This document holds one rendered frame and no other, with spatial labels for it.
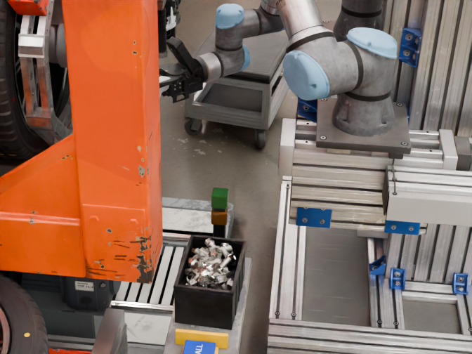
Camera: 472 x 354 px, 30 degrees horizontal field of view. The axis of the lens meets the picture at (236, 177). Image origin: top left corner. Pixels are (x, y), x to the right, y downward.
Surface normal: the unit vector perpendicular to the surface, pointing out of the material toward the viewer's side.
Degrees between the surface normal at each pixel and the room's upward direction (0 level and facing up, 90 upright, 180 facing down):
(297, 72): 95
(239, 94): 0
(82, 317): 90
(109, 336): 0
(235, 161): 0
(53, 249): 90
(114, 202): 90
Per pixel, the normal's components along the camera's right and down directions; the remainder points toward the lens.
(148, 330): 0.03, -0.83
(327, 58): 0.29, -0.29
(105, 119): -0.11, 0.55
